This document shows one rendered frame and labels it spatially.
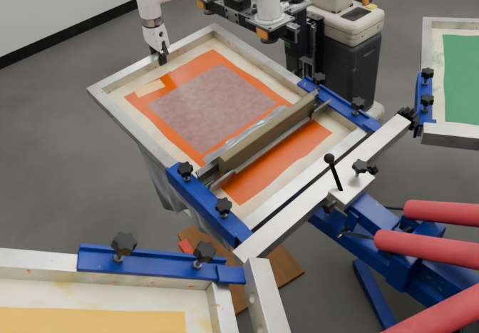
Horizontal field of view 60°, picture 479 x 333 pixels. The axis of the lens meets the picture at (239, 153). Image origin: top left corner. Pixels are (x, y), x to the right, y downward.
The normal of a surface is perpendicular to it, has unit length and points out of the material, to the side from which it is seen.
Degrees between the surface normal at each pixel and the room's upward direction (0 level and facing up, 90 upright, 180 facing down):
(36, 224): 0
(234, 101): 10
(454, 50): 0
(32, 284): 32
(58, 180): 0
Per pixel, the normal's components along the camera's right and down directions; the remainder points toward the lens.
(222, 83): 0.00, -0.63
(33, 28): 0.66, 0.45
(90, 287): 0.41, -0.73
